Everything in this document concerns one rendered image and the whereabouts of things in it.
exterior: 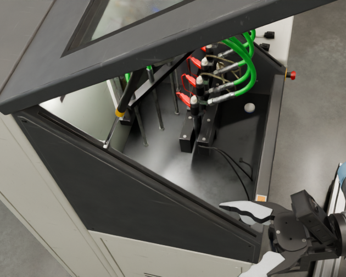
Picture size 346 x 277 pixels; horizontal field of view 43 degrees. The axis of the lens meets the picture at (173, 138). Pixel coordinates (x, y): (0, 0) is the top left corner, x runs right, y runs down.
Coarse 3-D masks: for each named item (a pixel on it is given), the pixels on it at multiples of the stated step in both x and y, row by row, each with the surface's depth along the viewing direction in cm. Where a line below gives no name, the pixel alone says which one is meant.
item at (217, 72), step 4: (244, 36) 129; (248, 36) 128; (248, 40) 129; (252, 44) 130; (252, 48) 132; (252, 52) 133; (252, 56) 135; (168, 64) 146; (232, 64) 140; (236, 64) 139; (240, 64) 138; (224, 68) 142; (228, 68) 141; (232, 68) 140; (236, 68) 140; (216, 72) 144; (220, 72) 143; (224, 72) 143
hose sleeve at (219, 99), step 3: (228, 93) 127; (231, 93) 126; (234, 93) 126; (219, 96) 130; (222, 96) 129; (225, 96) 128; (228, 96) 127; (231, 96) 127; (234, 96) 126; (213, 99) 131; (216, 99) 130; (219, 99) 129; (222, 99) 129; (225, 99) 128; (213, 102) 131; (216, 102) 130; (219, 102) 130
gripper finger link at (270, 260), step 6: (270, 252) 70; (264, 258) 70; (270, 258) 70; (276, 258) 70; (282, 258) 70; (258, 264) 69; (264, 264) 69; (270, 264) 69; (276, 264) 69; (252, 270) 69; (258, 270) 69; (264, 270) 69; (240, 276) 68; (246, 276) 68; (252, 276) 68; (258, 276) 68; (264, 276) 68
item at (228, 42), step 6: (228, 42) 110; (234, 48) 111; (240, 48) 112; (240, 54) 112; (246, 54) 113; (246, 60) 114; (252, 66) 115; (252, 72) 117; (126, 78) 132; (252, 78) 118; (252, 84) 120; (240, 90) 125; (246, 90) 123
